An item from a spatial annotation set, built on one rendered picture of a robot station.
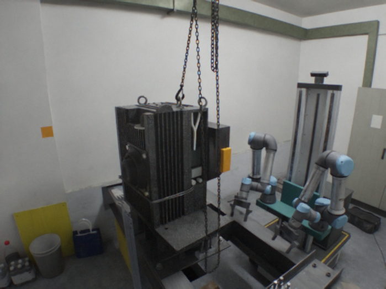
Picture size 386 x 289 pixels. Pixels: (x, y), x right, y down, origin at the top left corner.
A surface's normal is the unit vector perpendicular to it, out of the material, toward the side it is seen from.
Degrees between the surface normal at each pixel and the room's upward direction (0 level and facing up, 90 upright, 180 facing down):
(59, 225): 87
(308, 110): 90
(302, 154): 90
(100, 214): 90
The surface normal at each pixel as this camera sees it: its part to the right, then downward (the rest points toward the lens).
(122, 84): 0.54, 0.24
